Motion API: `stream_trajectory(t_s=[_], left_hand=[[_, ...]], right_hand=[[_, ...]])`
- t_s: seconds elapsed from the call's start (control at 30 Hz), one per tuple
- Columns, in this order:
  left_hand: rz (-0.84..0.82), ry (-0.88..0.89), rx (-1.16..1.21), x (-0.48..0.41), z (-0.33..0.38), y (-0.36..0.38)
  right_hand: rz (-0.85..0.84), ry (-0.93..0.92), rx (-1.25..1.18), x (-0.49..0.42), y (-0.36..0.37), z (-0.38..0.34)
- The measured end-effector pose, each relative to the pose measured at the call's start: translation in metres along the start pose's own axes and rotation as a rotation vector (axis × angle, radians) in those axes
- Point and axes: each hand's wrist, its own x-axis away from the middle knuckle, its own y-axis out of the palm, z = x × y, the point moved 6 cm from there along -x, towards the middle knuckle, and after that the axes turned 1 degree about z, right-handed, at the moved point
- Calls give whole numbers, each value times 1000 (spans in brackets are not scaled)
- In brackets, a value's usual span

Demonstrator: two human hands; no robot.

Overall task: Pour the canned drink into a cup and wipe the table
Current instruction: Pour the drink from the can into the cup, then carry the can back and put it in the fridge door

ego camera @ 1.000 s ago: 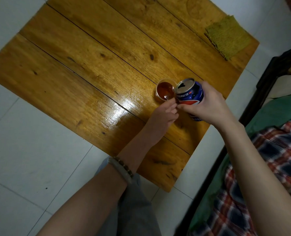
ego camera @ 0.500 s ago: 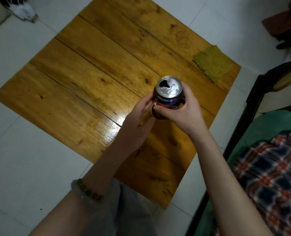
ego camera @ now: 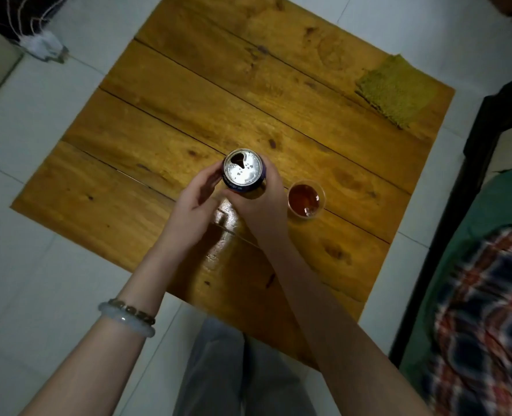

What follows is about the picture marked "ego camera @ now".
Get person's right hand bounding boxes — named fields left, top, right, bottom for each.
left=222, top=154, right=290, bottom=246

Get person's left hand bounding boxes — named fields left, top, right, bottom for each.
left=158, top=160, right=225, bottom=252

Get blue drink can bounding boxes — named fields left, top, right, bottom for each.
left=222, top=148, right=267, bottom=195

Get person's left forearm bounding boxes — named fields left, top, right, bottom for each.
left=20, top=242, right=188, bottom=416

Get person's right forearm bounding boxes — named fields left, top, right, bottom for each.
left=259, top=235, right=430, bottom=416

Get clear plastic cup with drink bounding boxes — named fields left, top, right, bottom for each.
left=287, top=180, right=326, bottom=220

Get wooden table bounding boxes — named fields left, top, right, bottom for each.
left=10, top=0, right=456, bottom=371

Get green cloth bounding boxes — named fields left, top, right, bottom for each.
left=356, top=54, right=438, bottom=129

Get white jade bangle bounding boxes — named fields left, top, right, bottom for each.
left=98, top=302, right=156, bottom=339

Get person's grey trousers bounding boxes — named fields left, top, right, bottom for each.
left=172, top=317, right=317, bottom=416

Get green bed sheet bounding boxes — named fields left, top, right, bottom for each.
left=400, top=164, right=512, bottom=390

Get dark cloth with white tassel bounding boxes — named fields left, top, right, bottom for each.
left=0, top=0, right=70, bottom=64

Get plaid cloth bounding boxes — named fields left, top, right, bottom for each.
left=423, top=220, right=512, bottom=416

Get dark beaded bracelet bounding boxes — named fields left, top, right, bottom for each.
left=108, top=298, right=156, bottom=326

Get dark wooden bed frame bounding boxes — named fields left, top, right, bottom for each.
left=388, top=69, right=512, bottom=368

